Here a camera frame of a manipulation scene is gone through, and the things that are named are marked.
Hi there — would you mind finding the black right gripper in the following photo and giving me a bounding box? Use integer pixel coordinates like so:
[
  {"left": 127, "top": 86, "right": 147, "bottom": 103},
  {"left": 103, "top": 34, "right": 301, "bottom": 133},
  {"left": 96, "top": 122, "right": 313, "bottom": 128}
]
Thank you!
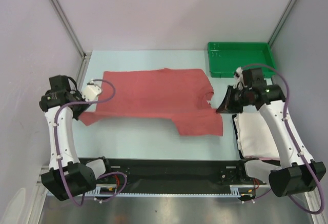
[{"left": 216, "top": 85, "right": 254, "bottom": 114}]

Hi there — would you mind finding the white folded shirt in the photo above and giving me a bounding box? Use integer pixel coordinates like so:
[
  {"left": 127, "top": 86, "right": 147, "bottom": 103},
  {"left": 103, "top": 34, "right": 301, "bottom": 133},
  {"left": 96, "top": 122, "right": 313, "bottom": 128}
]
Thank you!
[{"left": 234, "top": 112, "right": 281, "bottom": 160}]

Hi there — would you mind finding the aluminium left corner post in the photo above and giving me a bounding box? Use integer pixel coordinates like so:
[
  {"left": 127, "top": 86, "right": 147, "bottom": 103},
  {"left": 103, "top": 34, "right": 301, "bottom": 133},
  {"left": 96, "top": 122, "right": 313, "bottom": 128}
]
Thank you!
[{"left": 35, "top": 0, "right": 89, "bottom": 60}]

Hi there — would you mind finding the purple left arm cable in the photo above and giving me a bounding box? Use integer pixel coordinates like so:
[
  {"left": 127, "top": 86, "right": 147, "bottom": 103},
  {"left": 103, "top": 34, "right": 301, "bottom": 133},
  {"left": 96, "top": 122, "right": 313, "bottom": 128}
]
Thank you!
[{"left": 53, "top": 79, "right": 129, "bottom": 207}]

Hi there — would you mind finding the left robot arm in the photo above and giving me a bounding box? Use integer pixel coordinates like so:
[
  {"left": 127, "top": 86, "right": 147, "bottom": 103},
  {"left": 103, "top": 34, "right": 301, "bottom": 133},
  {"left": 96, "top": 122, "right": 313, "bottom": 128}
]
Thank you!
[{"left": 39, "top": 75, "right": 113, "bottom": 201}]

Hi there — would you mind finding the aluminium right corner post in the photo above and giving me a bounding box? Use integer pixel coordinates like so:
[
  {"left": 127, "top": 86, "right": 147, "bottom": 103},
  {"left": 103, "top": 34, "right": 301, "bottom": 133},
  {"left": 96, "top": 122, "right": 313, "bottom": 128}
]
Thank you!
[{"left": 268, "top": 0, "right": 298, "bottom": 47}]

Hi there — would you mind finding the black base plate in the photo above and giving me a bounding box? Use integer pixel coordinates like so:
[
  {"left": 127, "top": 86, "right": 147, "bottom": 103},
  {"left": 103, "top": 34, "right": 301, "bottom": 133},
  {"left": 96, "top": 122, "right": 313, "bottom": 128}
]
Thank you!
[{"left": 51, "top": 157, "right": 282, "bottom": 194}]

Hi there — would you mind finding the aluminium corner post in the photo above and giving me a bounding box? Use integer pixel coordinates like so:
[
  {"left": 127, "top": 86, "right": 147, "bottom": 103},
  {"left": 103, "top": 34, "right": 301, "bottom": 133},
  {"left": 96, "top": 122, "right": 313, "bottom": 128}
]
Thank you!
[
  {"left": 35, "top": 0, "right": 89, "bottom": 60},
  {"left": 268, "top": 0, "right": 298, "bottom": 47}
]

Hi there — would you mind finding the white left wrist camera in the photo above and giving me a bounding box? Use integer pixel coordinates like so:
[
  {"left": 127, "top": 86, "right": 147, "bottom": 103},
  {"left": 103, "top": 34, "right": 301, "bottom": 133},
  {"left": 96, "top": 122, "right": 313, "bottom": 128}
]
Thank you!
[{"left": 81, "top": 80, "right": 102, "bottom": 102}]

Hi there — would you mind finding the aluminium front rail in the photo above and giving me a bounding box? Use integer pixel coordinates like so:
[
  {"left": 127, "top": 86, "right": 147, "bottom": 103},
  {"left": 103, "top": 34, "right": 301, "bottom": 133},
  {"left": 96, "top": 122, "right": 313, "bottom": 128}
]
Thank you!
[{"left": 36, "top": 166, "right": 57, "bottom": 188}]

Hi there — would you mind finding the light blue cable duct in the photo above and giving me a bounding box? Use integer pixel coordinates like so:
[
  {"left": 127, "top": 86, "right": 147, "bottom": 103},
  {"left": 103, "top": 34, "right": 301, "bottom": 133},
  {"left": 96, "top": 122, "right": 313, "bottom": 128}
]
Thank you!
[{"left": 84, "top": 185, "right": 272, "bottom": 197}]

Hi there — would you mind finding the red t shirt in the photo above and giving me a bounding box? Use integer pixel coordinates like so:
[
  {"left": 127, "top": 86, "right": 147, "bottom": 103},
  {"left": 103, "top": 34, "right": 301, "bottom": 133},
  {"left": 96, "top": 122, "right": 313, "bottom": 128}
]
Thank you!
[{"left": 79, "top": 68, "right": 223, "bottom": 136}]

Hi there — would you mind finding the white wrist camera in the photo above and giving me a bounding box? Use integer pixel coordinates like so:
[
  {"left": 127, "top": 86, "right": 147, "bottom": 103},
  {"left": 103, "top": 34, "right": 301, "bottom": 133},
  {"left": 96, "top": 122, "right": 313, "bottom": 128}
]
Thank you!
[
  {"left": 81, "top": 80, "right": 102, "bottom": 102},
  {"left": 233, "top": 67, "right": 244, "bottom": 90}
]

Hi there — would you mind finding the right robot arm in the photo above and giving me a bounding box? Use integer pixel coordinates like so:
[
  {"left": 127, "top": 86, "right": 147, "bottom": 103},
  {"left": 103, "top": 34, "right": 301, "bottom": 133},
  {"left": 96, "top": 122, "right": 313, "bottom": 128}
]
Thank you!
[{"left": 216, "top": 65, "right": 326, "bottom": 197}]

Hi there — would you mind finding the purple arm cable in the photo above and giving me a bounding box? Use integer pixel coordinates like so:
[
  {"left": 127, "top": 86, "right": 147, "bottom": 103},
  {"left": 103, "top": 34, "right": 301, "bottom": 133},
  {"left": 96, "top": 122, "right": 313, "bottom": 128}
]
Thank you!
[
  {"left": 53, "top": 79, "right": 129, "bottom": 207},
  {"left": 240, "top": 64, "right": 323, "bottom": 215}
]

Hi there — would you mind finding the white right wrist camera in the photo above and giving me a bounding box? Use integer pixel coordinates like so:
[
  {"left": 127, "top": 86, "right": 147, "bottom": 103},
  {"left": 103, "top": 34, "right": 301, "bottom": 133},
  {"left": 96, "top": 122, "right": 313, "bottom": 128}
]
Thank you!
[{"left": 233, "top": 67, "right": 244, "bottom": 90}]

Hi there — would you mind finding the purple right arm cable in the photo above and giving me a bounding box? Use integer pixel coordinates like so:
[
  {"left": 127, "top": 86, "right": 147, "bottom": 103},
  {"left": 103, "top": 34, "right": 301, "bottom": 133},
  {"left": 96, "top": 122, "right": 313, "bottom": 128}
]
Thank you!
[{"left": 240, "top": 64, "right": 323, "bottom": 215}]

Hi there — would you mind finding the green plastic tray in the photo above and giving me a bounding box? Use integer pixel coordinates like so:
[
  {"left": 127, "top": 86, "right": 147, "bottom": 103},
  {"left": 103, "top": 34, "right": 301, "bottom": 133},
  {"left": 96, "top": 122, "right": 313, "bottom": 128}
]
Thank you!
[{"left": 207, "top": 42, "right": 276, "bottom": 78}]

